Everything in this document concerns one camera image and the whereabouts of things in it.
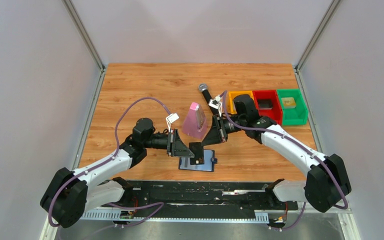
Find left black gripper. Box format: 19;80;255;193
143;129;195;158

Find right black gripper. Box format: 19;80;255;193
201;114;246;147

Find blue leather card holder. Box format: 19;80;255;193
178;149;218;172

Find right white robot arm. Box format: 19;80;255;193
201;90;352;213

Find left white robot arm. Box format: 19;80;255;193
39;118;195;228

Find black cards in red bin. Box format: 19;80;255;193
257;99;273;111

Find gold cards in green bin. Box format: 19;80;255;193
280;97;297;109

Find pink metronome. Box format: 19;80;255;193
182;102;208;140

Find yellow plastic bin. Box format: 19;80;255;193
227;90;256;115

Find black microphone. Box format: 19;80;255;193
198;83;220;115

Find red plastic bin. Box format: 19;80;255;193
252;89;283;125

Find green plastic bin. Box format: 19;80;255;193
276;88;309;126

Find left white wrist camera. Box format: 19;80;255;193
165;112;180;132

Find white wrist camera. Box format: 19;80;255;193
165;112;180;132
208;95;223;110

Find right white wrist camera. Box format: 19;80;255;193
208;95;223;110

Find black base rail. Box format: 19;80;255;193
116;180;298;219

